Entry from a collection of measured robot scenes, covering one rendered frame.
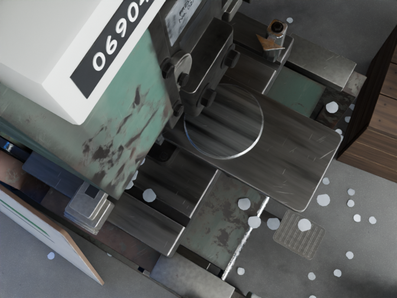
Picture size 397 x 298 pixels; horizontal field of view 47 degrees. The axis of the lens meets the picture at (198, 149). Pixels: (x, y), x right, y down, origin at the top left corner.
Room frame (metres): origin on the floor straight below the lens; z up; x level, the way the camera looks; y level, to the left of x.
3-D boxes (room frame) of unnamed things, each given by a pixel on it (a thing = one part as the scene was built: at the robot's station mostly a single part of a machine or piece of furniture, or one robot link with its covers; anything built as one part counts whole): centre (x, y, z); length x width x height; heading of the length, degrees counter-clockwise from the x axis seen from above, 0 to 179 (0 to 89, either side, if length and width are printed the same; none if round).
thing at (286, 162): (0.20, -0.08, 0.72); 0.25 x 0.14 x 0.14; 49
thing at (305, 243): (0.22, -0.05, 0.14); 0.59 x 0.10 x 0.05; 49
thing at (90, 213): (0.18, 0.16, 0.76); 0.17 x 0.06 x 0.10; 139
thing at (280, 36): (0.36, -0.16, 0.75); 0.03 x 0.03 x 0.10; 49
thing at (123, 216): (0.31, 0.05, 0.68); 0.45 x 0.30 x 0.06; 139
